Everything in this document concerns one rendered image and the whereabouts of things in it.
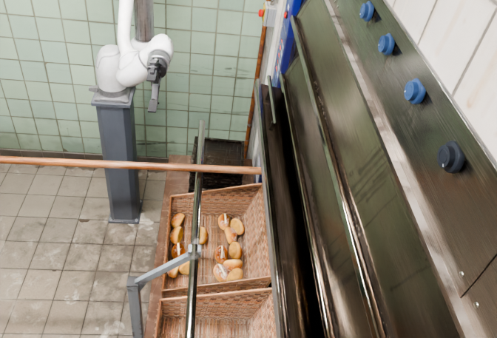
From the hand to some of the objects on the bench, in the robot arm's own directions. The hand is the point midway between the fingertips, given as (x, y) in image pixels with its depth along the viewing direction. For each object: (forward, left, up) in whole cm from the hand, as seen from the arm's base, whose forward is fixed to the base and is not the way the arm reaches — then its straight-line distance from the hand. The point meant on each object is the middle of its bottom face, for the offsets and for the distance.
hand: (151, 95), depth 160 cm
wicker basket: (+6, +29, -91) cm, 96 cm away
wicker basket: (+65, +29, -91) cm, 116 cm away
